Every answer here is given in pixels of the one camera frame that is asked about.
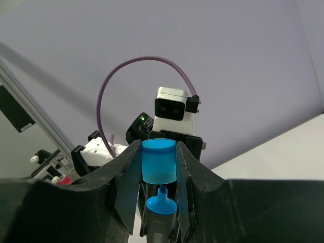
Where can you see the black blue highlighter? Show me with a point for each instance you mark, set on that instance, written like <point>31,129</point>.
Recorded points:
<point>161,214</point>

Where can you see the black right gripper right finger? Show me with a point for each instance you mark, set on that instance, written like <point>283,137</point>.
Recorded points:
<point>249,210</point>

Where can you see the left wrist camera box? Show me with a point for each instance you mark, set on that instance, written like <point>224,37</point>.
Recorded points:
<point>174,111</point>

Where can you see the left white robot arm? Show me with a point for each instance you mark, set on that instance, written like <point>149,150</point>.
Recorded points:
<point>99,152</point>

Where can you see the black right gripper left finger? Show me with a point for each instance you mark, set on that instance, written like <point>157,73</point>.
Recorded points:
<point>98,207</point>

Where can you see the blue highlighter cap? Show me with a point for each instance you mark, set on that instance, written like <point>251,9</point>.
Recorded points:
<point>158,161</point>

